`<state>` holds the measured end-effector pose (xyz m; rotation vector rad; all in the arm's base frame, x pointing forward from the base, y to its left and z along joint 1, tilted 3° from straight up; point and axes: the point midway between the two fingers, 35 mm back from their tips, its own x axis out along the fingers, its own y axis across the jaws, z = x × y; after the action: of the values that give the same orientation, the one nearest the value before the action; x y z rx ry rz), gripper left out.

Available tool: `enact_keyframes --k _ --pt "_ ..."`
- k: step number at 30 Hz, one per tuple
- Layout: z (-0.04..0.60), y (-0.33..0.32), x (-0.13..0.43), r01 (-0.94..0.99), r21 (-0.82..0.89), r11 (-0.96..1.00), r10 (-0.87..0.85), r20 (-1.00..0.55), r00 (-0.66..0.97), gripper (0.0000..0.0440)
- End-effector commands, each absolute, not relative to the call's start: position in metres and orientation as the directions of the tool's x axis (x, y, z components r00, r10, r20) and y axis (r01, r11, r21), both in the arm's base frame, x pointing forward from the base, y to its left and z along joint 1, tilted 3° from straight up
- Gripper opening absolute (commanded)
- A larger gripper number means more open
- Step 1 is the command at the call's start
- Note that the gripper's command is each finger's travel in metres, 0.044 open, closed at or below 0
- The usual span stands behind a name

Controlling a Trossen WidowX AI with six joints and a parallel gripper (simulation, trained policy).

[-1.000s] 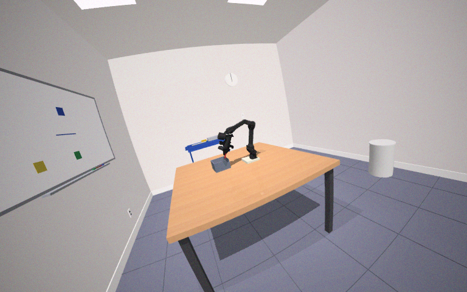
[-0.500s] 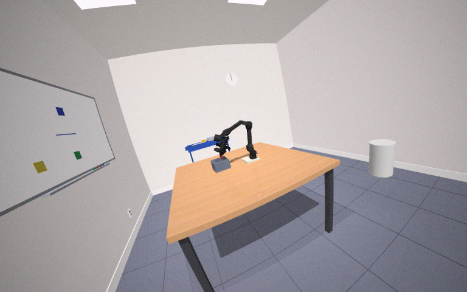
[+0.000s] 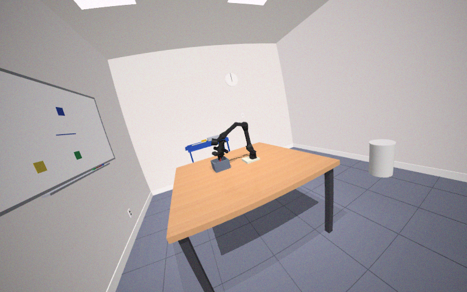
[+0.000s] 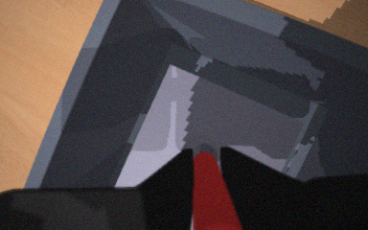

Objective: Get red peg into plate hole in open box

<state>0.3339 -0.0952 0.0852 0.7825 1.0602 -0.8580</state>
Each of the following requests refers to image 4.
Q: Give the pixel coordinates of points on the dark grey open box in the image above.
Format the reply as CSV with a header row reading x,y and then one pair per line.
x,y
309,74

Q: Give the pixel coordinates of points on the red peg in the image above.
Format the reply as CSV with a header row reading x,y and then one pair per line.
x,y
213,207

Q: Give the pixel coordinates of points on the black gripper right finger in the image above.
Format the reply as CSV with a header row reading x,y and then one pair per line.
x,y
265,199

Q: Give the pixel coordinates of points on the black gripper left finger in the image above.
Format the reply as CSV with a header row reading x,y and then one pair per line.
x,y
163,201

